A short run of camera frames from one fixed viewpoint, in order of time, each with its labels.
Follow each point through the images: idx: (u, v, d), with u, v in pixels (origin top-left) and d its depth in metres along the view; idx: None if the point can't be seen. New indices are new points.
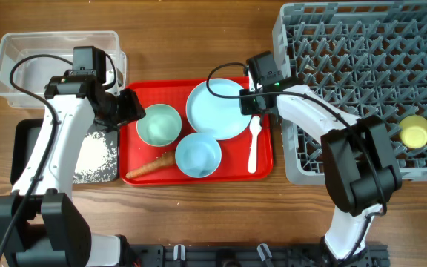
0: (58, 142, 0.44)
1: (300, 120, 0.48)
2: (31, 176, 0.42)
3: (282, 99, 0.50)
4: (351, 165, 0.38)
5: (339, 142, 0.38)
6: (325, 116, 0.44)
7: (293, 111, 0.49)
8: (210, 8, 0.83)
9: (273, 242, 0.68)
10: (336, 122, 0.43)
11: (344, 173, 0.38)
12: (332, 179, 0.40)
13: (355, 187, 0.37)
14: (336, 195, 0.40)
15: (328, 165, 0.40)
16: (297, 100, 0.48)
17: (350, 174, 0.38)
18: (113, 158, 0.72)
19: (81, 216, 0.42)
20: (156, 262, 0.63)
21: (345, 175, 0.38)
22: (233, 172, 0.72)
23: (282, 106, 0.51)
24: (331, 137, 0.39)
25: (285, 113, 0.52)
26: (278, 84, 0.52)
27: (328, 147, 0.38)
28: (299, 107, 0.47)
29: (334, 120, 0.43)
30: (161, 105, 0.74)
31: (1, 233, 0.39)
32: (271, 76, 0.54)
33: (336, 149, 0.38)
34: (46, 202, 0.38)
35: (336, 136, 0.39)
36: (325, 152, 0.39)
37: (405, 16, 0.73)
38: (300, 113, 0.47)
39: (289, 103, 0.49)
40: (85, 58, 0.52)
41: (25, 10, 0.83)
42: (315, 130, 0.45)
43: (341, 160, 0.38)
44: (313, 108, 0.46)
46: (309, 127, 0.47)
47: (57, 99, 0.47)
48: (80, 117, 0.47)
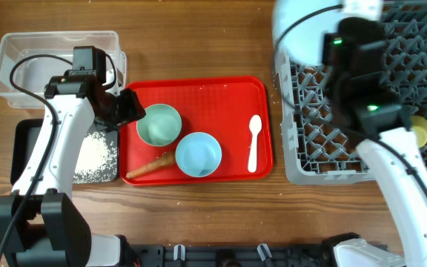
0: (58, 142, 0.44)
1: (388, 193, 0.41)
2: (31, 176, 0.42)
3: (378, 153, 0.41)
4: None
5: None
6: None
7: (384, 177, 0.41)
8: (210, 8, 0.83)
9: (273, 242, 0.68)
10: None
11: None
12: None
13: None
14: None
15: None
16: (399, 170, 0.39)
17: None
18: (113, 158, 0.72)
19: (81, 216, 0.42)
20: (156, 262, 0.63)
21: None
22: (233, 172, 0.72)
23: (371, 153, 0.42)
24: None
25: (368, 159, 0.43)
26: (376, 110, 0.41)
27: None
28: (407, 190, 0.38)
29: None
30: (161, 105, 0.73)
31: (1, 234, 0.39)
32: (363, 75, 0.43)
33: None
34: (46, 202, 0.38)
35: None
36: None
37: (405, 17, 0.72)
38: (397, 194, 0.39)
39: (388, 168, 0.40)
40: (85, 59, 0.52)
41: (25, 10, 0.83)
42: (408, 229, 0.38)
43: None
44: (422, 208, 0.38)
46: (397, 212, 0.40)
47: (57, 99, 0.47)
48: (80, 117, 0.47)
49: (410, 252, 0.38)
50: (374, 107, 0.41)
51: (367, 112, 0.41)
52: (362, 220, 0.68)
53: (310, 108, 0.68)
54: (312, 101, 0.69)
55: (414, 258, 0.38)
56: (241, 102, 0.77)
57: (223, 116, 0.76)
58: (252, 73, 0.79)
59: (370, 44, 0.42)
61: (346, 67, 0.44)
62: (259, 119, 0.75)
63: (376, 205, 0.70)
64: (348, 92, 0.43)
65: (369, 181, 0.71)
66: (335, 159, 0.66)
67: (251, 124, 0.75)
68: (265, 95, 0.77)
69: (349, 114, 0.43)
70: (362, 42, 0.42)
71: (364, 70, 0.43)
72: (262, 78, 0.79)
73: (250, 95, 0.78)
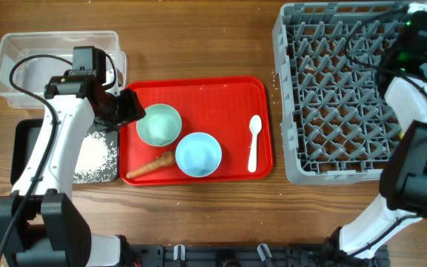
0: (58, 142, 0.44)
1: (401, 110, 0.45)
2: (31, 176, 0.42)
3: (398, 82, 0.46)
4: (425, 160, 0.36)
5: None
6: None
7: (398, 96, 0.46)
8: (210, 8, 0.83)
9: (273, 242, 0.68)
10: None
11: (411, 160, 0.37)
12: (395, 159, 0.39)
13: (412, 176, 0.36)
14: (389, 178, 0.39)
15: (401, 145, 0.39)
16: (410, 88, 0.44)
17: (417, 165, 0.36)
18: (113, 158, 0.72)
19: (81, 216, 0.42)
20: (156, 262, 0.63)
21: (410, 163, 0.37)
22: (233, 172, 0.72)
23: (393, 89, 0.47)
24: (424, 124, 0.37)
25: (391, 98, 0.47)
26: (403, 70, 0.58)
27: (414, 131, 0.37)
28: (411, 96, 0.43)
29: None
30: (161, 104, 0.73)
31: (1, 233, 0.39)
32: (415, 57, 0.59)
33: (421, 136, 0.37)
34: (46, 202, 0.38)
35: None
36: (407, 133, 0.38)
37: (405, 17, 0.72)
38: (407, 102, 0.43)
39: (403, 89, 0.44)
40: (85, 59, 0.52)
41: (25, 10, 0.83)
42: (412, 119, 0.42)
43: (419, 150, 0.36)
44: (423, 104, 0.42)
46: (404, 119, 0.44)
47: (57, 99, 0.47)
48: (80, 117, 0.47)
49: None
50: None
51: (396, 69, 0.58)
52: None
53: (310, 108, 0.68)
54: (312, 101, 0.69)
55: None
56: (242, 102, 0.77)
57: (223, 116, 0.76)
58: (252, 73, 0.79)
59: (425, 32, 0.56)
61: None
62: (259, 119, 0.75)
63: None
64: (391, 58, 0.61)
65: (369, 181, 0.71)
66: (335, 159, 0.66)
67: (251, 124, 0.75)
68: (265, 95, 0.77)
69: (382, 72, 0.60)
70: None
71: None
72: (262, 78, 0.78)
73: (250, 95, 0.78)
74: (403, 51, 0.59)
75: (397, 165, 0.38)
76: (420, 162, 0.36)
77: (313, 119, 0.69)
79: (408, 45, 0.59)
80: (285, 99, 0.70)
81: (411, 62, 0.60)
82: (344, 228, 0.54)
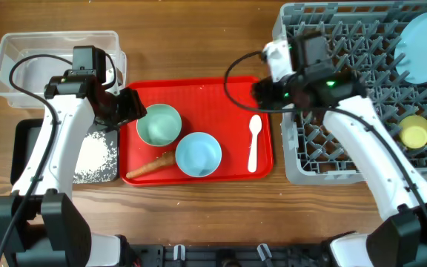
0: (58, 142, 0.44)
1: (353, 152, 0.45)
2: (31, 176, 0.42)
3: (337, 119, 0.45)
4: (413, 249, 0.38)
5: (412, 229, 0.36)
6: (395, 176, 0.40)
7: (349, 139, 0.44)
8: (210, 8, 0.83)
9: (273, 242, 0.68)
10: (407, 190, 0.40)
11: (403, 255, 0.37)
12: (383, 246, 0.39)
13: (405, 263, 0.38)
14: (382, 260, 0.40)
15: (385, 234, 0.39)
16: (362, 134, 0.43)
17: (408, 255, 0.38)
18: (113, 158, 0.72)
19: (81, 216, 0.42)
20: (156, 262, 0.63)
21: (402, 256, 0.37)
22: (233, 172, 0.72)
23: (331, 122, 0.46)
24: (405, 221, 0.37)
25: (332, 130, 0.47)
26: (332, 84, 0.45)
27: (400, 234, 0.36)
28: (365, 143, 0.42)
29: (405, 185, 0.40)
30: (161, 105, 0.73)
31: (1, 233, 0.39)
32: (319, 64, 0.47)
33: (406, 236, 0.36)
34: (46, 202, 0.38)
35: (409, 222, 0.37)
36: (388, 228, 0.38)
37: (405, 16, 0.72)
38: (359, 147, 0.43)
39: (351, 133, 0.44)
40: (85, 58, 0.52)
41: (25, 10, 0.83)
42: (375, 176, 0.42)
43: (410, 246, 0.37)
44: (382, 157, 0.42)
46: (367, 170, 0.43)
47: (57, 99, 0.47)
48: (80, 116, 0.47)
49: (379, 199, 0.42)
50: (332, 84, 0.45)
51: (325, 87, 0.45)
52: (362, 221, 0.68)
53: None
54: None
55: (383, 203, 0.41)
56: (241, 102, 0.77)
57: (223, 116, 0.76)
58: (252, 73, 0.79)
59: (313, 39, 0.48)
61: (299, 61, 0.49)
62: (259, 119, 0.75)
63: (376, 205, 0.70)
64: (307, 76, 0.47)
65: None
66: (335, 159, 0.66)
67: (251, 124, 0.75)
68: None
69: (312, 93, 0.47)
70: (307, 38, 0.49)
71: (317, 53, 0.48)
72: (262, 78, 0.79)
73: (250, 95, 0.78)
74: (308, 67, 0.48)
75: (388, 256, 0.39)
76: (411, 252, 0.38)
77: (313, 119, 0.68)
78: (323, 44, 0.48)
79: (304, 58, 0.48)
80: None
81: (321, 75, 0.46)
82: (334, 243, 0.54)
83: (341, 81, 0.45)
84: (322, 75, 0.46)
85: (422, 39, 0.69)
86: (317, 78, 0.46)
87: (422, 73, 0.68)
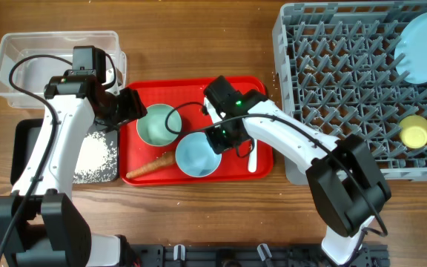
0: (58, 142, 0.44)
1: (273, 144, 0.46)
2: (31, 176, 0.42)
3: (249, 124, 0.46)
4: (345, 194, 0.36)
5: (325, 173, 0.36)
6: (302, 142, 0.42)
7: (262, 133, 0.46)
8: (210, 8, 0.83)
9: (273, 242, 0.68)
10: (315, 148, 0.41)
11: (339, 202, 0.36)
12: (322, 205, 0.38)
13: (350, 211, 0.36)
14: (331, 219, 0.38)
15: (316, 193, 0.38)
16: (267, 122, 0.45)
17: (345, 202, 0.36)
18: (113, 158, 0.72)
19: (81, 216, 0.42)
20: (156, 262, 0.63)
21: (339, 205, 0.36)
22: (233, 171, 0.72)
23: (250, 130, 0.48)
24: (316, 170, 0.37)
25: (256, 136, 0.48)
26: (240, 102, 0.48)
27: (316, 182, 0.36)
28: (271, 129, 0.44)
29: (313, 145, 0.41)
30: (161, 104, 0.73)
31: (1, 233, 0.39)
32: (222, 90, 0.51)
33: (325, 183, 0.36)
34: (46, 202, 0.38)
35: (320, 170, 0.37)
36: (313, 185, 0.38)
37: (405, 17, 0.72)
38: (271, 136, 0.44)
39: (261, 127, 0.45)
40: (86, 58, 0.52)
41: (25, 10, 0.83)
42: (290, 152, 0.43)
43: (337, 192, 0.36)
44: (287, 133, 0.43)
46: (286, 152, 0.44)
47: (57, 99, 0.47)
48: (80, 117, 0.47)
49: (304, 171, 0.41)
50: (240, 103, 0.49)
51: (236, 107, 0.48)
52: None
53: (310, 108, 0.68)
54: (313, 101, 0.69)
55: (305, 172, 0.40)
56: None
57: None
58: (251, 73, 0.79)
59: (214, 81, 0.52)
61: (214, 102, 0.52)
62: None
63: None
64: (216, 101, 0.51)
65: None
66: None
67: None
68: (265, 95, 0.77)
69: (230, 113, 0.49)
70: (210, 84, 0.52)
71: (224, 89, 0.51)
72: (262, 78, 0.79)
73: None
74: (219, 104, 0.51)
75: (330, 212, 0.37)
76: (344, 199, 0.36)
77: (313, 119, 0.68)
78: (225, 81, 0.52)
79: (214, 97, 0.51)
80: (285, 99, 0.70)
81: (228, 99, 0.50)
82: (324, 243, 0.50)
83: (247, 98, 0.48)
84: (232, 98, 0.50)
85: (422, 38, 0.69)
86: (227, 102, 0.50)
87: (422, 71, 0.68)
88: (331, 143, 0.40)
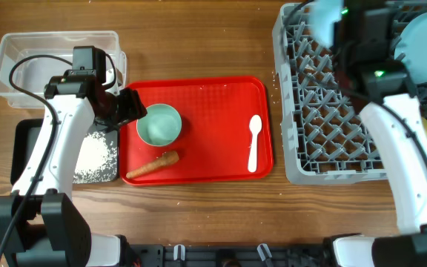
0: (58, 142, 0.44)
1: (385, 155, 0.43)
2: (31, 176, 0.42)
3: (378, 114, 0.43)
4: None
5: None
6: (425, 192, 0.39)
7: (382, 138, 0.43)
8: (210, 8, 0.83)
9: (273, 242, 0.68)
10: None
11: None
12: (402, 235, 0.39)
13: (422, 259, 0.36)
14: (397, 248, 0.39)
15: None
16: (401, 139, 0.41)
17: None
18: (113, 158, 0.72)
19: (81, 216, 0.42)
20: (156, 262, 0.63)
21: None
22: (233, 171, 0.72)
23: (369, 117, 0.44)
24: None
25: (367, 123, 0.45)
26: (381, 74, 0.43)
27: None
28: (404, 150, 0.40)
29: None
30: (161, 104, 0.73)
31: (1, 233, 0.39)
32: (375, 44, 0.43)
33: (421, 256, 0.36)
34: (46, 202, 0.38)
35: None
36: (405, 243, 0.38)
37: (405, 16, 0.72)
38: (394, 151, 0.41)
39: (391, 133, 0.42)
40: (85, 58, 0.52)
41: (25, 10, 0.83)
42: (402, 188, 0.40)
43: None
44: (419, 170, 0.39)
46: (394, 176, 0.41)
47: (57, 99, 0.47)
48: (80, 116, 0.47)
49: (402, 210, 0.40)
50: (381, 73, 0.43)
51: (373, 76, 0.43)
52: (362, 221, 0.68)
53: (310, 108, 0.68)
54: (312, 101, 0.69)
55: (405, 216, 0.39)
56: (242, 102, 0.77)
57: (223, 116, 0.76)
58: (251, 73, 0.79)
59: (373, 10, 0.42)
61: (350, 34, 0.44)
62: (259, 119, 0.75)
63: (376, 205, 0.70)
64: (356, 59, 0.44)
65: (369, 181, 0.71)
66: (335, 159, 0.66)
67: (251, 124, 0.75)
68: (265, 95, 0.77)
69: (353, 78, 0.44)
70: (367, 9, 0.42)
71: (376, 28, 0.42)
72: (262, 78, 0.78)
73: (250, 95, 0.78)
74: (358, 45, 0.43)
75: (405, 244, 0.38)
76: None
77: (313, 119, 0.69)
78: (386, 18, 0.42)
79: (359, 33, 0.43)
80: (285, 99, 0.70)
81: (368, 58, 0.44)
82: (339, 240, 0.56)
83: (393, 70, 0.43)
84: (372, 58, 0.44)
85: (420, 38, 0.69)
86: (360, 65, 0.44)
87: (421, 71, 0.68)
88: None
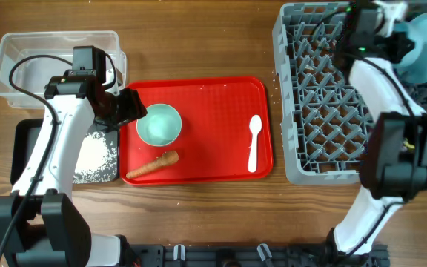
0: (58, 142, 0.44)
1: (366, 94, 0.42)
2: (31, 176, 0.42)
3: (359, 67, 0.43)
4: (399, 130, 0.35)
5: (398, 122, 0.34)
6: (395, 101, 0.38)
7: (362, 82, 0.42)
8: (210, 8, 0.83)
9: (273, 242, 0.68)
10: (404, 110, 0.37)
11: (386, 151, 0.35)
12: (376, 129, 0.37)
13: (390, 138, 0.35)
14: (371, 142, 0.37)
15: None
16: (373, 72, 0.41)
17: (394, 134, 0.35)
18: (113, 158, 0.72)
19: (81, 216, 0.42)
20: (156, 262, 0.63)
21: (385, 155, 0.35)
22: (233, 171, 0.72)
23: (355, 74, 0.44)
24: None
25: (356, 83, 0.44)
26: (364, 50, 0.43)
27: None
28: (373, 79, 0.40)
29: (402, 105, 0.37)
30: (161, 104, 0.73)
31: (1, 233, 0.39)
32: (363, 36, 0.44)
33: (388, 130, 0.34)
34: (46, 202, 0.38)
35: (396, 116, 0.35)
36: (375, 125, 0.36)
37: None
38: (371, 87, 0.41)
39: (365, 74, 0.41)
40: (85, 59, 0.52)
41: (24, 10, 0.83)
42: (377, 105, 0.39)
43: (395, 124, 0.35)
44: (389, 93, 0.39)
46: (372, 104, 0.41)
47: (57, 99, 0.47)
48: (80, 117, 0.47)
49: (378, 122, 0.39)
50: (364, 50, 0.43)
51: (357, 51, 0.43)
52: None
53: (310, 108, 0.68)
54: (313, 101, 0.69)
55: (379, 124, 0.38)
56: (242, 102, 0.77)
57: (223, 116, 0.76)
58: (251, 73, 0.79)
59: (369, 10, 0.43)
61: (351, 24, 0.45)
62: (259, 118, 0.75)
63: None
64: (350, 41, 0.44)
65: None
66: (335, 159, 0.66)
67: (251, 124, 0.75)
68: (265, 95, 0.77)
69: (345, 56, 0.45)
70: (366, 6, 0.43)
71: (368, 24, 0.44)
72: (262, 78, 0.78)
73: (250, 94, 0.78)
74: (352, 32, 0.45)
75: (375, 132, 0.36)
76: (391, 152, 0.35)
77: (313, 119, 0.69)
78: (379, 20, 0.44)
79: (353, 24, 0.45)
80: (285, 99, 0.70)
81: (360, 41, 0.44)
82: (336, 228, 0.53)
83: (374, 50, 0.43)
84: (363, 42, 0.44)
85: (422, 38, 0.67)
86: (353, 46, 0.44)
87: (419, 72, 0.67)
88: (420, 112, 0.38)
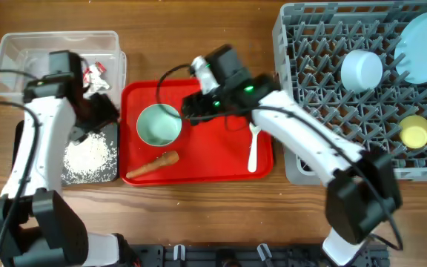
0: (42, 143, 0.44)
1: (288, 143, 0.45)
2: (18, 179, 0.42)
3: (261, 116, 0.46)
4: (354, 190, 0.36)
5: (347, 186, 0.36)
6: (322, 147, 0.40)
7: (273, 128, 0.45)
8: (210, 8, 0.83)
9: (273, 242, 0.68)
10: (336, 156, 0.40)
11: (357, 215, 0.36)
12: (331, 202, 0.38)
13: (351, 203, 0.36)
14: (336, 211, 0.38)
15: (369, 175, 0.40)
16: (282, 118, 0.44)
17: (353, 196, 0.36)
18: (113, 158, 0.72)
19: (75, 213, 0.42)
20: (156, 262, 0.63)
21: (359, 215, 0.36)
22: (233, 172, 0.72)
23: (259, 119, 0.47)
24: (374, 155, 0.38)
25: (263, 125, 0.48)
26: (250, 90, 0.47)
27: (376, 159, 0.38)
28: (287, 124, 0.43)
29: (333, 151, 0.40)
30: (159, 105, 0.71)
31: None
32: (236, 76, 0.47)
33: (345, 198, 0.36)
34: (35, 200, 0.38)
35: (342, 181, 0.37)
36: (332, 196, 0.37)
37: (405, 16, 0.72)
38: (288, 137, 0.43)
39: (274, 122, 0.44)
40: (61, 62, 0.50)
41: (24, 10, 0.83)
42: (308, 156, 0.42)
43: (346, 188, 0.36)
44: (310, 136, 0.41)
46: (298, 152, 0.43)
47: (35, 102, 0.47)
48: (60, 116, 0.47)
49: (319, 175, 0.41)
50: (250, 89, 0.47)
51: (245, 93, 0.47)
52: None
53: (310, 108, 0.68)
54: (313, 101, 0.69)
55: (323, 178, 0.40)
56: None
57: None
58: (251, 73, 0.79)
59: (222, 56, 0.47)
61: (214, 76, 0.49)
62: None
63: None
64: (230, 90, 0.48)
65: None
66: None
67: None
68: None
69: (236, 103, 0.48)
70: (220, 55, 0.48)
71: (229, 67, 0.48)
72: None
73: None
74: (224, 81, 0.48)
75: (334, 202, 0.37)
76: (363, 215, 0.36)
77: None
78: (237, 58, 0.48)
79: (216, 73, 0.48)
80: None
81: (238, 87, 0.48)
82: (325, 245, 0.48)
83: (261, 86, 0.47)
84: (240, 84, 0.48)
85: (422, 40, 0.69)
86: (236, 93, 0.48)
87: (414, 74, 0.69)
88: (353, 153, 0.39)
